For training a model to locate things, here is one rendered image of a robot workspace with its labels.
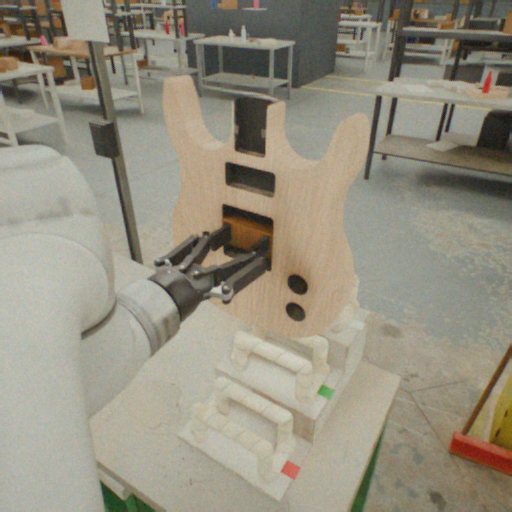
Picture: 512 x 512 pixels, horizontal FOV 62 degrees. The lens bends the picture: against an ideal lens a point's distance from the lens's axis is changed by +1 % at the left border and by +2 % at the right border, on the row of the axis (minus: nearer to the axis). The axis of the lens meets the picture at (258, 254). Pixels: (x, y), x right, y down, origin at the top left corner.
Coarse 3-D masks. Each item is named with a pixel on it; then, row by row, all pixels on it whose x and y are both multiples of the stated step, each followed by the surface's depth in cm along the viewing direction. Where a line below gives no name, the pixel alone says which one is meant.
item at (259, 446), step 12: (192, 408) 90; (204, 408) 89; (204, 420) 88; (216, 420) 87; (228, 420) 87; (228, 432) 85; (240, 432) 85; (240, 444) 84; (252, 444) 83; (264, 444) 83; (264, 456) 82
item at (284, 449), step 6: (294, 438) 93; (282, 444) 91; (288, 444) 91; (294, 444) 92; (276, 450) 90; (282, 450) 90; (288, 450) 90; (276, 456) 88; (282, 456) 89; (288, 456) 90; (276, 462) 87; (282, 462) 88; (276, 468) 87; (270, 474) 86; (276, 474) 86; (264, 480) 86; (270, 480) 86
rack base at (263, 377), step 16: (288, 352) 107; (224, 368) 102; (256, 368) 102; (272, 368) 102; (336, 368) 102; (240, 384) 100; (256, 384) 98; (272, 384) 98; (288, 384) 98; (336, 384) 98; (272, 400) 96; (288, 400) 95; (320, 400) 95; (336, 400) 104; (304, 416) 92; (320, 416) 94; (304, 432) 95
